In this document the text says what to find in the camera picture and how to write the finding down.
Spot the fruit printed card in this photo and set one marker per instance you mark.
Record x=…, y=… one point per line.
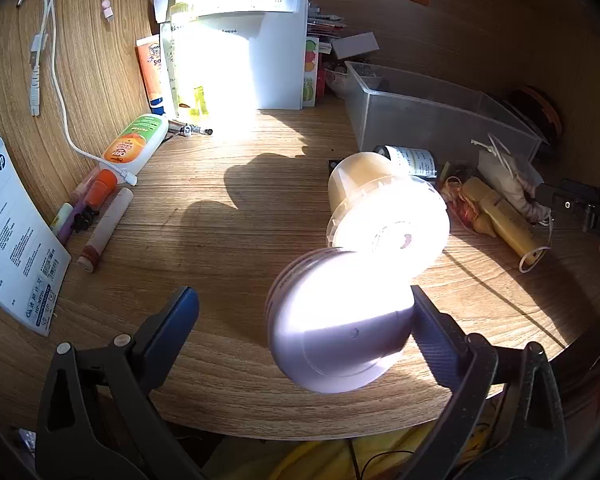
x=310, y=70

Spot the white printer box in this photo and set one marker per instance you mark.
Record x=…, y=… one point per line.
x=15, y=245

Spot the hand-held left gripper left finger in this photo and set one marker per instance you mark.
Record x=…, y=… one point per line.
x=180, y=310

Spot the white cardboard box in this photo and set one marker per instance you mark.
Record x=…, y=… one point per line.
x=260, y=65

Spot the pink tube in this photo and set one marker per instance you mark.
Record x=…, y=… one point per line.
x=85, y=185

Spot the clear plastic bin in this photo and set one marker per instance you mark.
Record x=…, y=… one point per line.
x=420, y=120

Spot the black hair clip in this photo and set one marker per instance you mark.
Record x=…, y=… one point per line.
x=85, y=219

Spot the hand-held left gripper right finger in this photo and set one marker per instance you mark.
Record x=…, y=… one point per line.
x=430, y=330

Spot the cream red lip balm stick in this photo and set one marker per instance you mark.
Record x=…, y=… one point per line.
x=105, y=230

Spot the orange sunscreen tube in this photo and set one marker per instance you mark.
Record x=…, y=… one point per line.
x=152, y=75

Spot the wooden desktop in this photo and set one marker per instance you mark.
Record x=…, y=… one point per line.
x=205, y=220

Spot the yellow cloth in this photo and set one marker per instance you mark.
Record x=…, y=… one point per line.
x=320, y=455

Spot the lavender round jar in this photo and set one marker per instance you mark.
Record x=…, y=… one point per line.
x=340, y=330

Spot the stack of papers and cards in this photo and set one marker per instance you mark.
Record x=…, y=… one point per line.
x=325, y=22

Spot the silver pen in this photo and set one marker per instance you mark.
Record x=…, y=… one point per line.
x=190, y=128

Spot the purple marker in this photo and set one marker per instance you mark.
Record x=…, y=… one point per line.
x=70, y=227

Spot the white floral bowl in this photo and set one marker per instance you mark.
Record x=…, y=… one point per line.
x=337, y=80

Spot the pale green stick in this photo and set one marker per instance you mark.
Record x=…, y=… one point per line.
x=60, y=217

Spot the small black white bottle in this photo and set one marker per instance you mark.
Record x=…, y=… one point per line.
x=415, y=160

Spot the white elastic loop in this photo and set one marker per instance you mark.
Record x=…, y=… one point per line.
x=530, y=262

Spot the dark round tin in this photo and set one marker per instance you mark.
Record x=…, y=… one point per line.
x=535, y=110

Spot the orange green spray bottle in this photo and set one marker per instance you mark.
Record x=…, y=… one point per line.
x=135, y=142

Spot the small white box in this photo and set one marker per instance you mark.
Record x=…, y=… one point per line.
x=355, y=45

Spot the cream jar with clear lid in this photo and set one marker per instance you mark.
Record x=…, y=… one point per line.
x=365, y=185

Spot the orange capped marker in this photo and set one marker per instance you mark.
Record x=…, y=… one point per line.
x=101, y=186

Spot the white cloth pouch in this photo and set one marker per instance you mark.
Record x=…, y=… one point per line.
x=505, y=175

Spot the yellow tube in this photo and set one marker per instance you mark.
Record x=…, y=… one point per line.
x=505, y=220

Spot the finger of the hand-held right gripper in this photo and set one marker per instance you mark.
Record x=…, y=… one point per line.
x=565, y=202

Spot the orange thread beaded ornament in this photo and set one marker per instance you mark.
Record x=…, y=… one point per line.
x=455, y=195

